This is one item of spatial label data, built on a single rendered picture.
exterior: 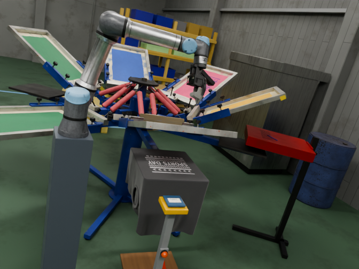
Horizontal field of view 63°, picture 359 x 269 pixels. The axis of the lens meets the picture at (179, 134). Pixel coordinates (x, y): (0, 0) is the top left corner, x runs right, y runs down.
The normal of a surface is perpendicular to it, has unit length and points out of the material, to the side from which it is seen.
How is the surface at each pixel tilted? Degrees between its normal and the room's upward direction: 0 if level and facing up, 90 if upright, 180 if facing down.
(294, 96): 90
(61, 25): 90
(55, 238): 90
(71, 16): 90
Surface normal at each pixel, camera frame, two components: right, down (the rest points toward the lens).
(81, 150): 0.41, 0.36
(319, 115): -0.89, -0.06
